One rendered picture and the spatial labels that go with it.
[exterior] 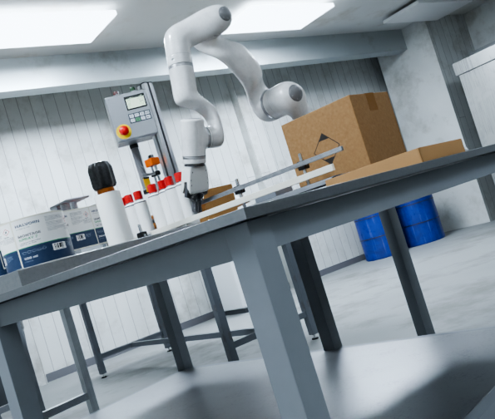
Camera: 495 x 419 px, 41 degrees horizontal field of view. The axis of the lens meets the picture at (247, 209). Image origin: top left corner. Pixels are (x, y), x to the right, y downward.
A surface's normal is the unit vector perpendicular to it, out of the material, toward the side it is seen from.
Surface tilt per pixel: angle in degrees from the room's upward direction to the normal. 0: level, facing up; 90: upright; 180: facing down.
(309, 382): 90
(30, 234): 90
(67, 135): 90
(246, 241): 90
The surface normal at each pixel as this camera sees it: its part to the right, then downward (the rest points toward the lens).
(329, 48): 0.57, -0.21
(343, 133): -0.66, 0.18
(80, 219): 0.75, -0.25
